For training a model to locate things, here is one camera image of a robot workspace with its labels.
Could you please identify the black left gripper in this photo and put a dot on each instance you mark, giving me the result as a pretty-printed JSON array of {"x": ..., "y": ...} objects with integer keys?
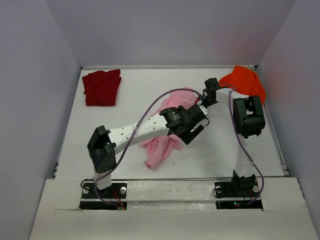
[{"x": 194, "y": 133}]

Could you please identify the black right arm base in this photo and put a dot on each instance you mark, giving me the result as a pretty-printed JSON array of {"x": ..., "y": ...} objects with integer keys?
[{"x": 237, "y": 193}]

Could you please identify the aluminium table front rail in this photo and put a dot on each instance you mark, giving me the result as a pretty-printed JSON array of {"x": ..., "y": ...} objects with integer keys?
[{"x": 174, "y": 179}]

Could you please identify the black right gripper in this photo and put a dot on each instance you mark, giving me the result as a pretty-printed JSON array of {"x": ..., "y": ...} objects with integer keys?
[{"x": 207, "y": 97}]

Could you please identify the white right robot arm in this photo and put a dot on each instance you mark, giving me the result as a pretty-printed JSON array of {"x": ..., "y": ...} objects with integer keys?
[{"x": 248, "y": 121}]

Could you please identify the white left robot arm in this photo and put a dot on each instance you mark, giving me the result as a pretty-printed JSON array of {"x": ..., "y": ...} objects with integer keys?
[{"x": 107, "y": 147}]

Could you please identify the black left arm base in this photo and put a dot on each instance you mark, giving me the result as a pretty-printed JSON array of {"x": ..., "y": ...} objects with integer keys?
[{"x": 113, "y": 198}]

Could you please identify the dark red folded t shirt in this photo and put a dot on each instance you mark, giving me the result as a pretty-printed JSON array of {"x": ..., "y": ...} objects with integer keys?
[{"x": 101, "y": 88}]

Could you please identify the orange t shirt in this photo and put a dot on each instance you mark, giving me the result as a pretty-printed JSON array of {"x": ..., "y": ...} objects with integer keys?
[{"x": 245, "y": 81}]

